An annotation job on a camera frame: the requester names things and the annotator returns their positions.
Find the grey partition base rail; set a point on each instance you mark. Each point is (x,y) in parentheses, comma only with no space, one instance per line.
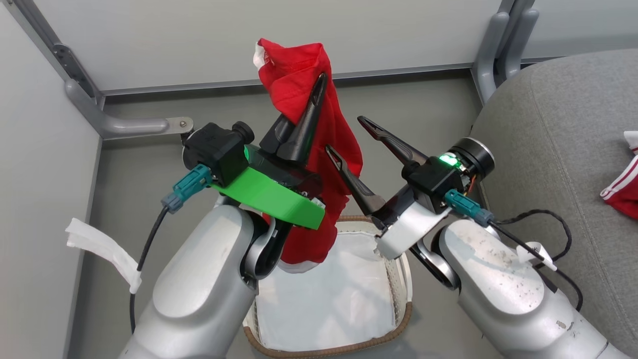
(389,72)

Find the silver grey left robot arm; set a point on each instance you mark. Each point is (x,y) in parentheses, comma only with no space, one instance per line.
(199,289)

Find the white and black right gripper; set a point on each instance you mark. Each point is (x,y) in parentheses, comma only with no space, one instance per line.
(406,227)

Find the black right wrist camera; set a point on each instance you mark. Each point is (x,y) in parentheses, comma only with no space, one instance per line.
(428,182)

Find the grey upholstered seat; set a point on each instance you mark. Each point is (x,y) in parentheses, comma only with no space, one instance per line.
(548,149)

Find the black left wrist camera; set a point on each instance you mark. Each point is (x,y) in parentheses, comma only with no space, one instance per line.
(217,149)

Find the red garment with white collar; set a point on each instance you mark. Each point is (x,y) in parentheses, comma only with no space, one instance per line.
(294,75)

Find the red garment with striped trim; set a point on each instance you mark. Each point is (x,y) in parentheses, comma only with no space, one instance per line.
(625,187)

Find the grey partition corner post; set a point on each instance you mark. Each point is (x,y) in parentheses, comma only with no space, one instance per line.
(40,30)

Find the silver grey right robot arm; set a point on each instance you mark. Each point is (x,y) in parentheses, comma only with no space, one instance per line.
(498,289)

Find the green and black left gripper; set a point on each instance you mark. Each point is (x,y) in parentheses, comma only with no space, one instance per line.
(269,194)

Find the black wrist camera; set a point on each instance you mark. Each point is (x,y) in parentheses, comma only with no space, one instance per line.
(217,149)
(428,182)

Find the teal right camera connector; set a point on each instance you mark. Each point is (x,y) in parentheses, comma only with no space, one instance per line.
(466,207)

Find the grey double corner post bracket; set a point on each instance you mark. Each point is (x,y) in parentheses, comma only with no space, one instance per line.
(498,45)

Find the white fabric basket liner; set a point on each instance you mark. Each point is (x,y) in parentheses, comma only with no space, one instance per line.
(329,299)

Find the teal left camera connector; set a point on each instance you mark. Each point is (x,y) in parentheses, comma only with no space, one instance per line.
(188,187)

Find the teal camera connector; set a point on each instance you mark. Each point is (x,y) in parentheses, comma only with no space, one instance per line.
(466,207)
(188,187)

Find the grey table leg frame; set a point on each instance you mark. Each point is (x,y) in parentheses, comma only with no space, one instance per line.
(124,124)

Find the white fabric laundry basket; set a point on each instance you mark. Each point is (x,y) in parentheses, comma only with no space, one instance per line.
(398,279)

